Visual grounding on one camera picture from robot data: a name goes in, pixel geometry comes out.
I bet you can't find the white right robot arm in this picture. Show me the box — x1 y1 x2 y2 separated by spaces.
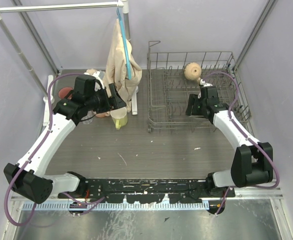
185 86 274 197

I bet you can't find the grey wire dish rack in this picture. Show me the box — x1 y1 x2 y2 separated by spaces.
147 40 252 132

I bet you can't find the yellow-green mug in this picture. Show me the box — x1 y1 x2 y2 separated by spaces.
110 107 128 130

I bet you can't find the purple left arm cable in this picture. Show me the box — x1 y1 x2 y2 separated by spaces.
5 73 87 227

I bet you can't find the beige cloth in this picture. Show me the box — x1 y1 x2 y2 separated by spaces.
83 18 143 113

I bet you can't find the beige round mug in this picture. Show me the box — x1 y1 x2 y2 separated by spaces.
183 62 205 86

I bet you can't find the blue clothes hanger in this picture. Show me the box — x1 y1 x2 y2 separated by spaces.
116 7 132 80

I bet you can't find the slotted cable duct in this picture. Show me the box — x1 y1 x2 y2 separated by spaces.
35 200 210 212

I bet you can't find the clear glass cup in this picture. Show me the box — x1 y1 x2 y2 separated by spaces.
81 112 94 124

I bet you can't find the peach pink mug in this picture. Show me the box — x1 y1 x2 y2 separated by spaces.
95 111 111 118

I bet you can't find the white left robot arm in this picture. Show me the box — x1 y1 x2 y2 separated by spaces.
3 74 126 204

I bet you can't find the white metal clothes rack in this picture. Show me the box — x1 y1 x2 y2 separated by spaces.
0 0 139 127

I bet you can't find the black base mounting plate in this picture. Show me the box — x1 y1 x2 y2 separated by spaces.
69 178 235 204

